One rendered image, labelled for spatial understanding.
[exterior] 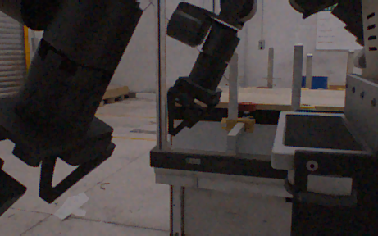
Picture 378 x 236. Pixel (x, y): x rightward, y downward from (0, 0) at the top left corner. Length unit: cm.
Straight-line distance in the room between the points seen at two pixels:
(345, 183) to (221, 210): 164
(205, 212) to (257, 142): 47
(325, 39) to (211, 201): 703
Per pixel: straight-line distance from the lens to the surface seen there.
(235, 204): 195
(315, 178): 35
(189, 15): 68
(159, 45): 163
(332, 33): 870
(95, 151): 32
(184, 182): 172
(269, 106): 174
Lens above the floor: 113
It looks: 10 degrees down
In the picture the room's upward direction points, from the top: straight up
